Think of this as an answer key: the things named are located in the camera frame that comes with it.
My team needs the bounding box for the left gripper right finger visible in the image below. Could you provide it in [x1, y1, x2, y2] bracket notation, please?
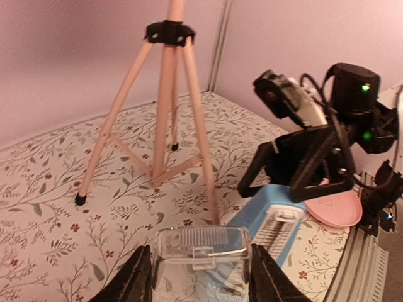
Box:
[250, 244, 311, 302]

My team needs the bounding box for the front aluminium rail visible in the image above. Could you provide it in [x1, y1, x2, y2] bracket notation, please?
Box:
[322, 171, 403, 302]

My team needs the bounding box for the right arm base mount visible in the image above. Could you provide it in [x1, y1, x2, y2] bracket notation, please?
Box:
[358, 160, 402, 237]

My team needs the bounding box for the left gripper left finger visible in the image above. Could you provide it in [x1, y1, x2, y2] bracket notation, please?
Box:
[89, 245, 152, 302]

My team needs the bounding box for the pink music stand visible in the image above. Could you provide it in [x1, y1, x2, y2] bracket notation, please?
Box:
[74, 1, 220, 225]

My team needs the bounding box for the blue metronome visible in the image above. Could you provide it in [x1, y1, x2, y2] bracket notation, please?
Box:
[207, 184, 308, 296]

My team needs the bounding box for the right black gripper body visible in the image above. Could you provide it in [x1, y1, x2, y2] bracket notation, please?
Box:
[270, 121, 360, 186]

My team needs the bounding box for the clear metronome cover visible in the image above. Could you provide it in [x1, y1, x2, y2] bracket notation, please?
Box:
[151, 226, 251, 302]

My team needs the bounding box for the right black cable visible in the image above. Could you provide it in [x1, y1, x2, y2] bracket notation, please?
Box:
[298, 72, 378, 189]

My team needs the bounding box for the pink plate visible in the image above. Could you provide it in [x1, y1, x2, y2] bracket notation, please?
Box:
[305, 189, 363, 228]

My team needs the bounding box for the right aluminium frame post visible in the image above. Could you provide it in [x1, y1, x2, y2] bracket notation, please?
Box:
[206, 0, 234, 92]

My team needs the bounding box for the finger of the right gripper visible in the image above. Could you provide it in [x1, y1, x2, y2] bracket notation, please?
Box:
[237, 142, 279, 198]
[290, 125, 355, 202]

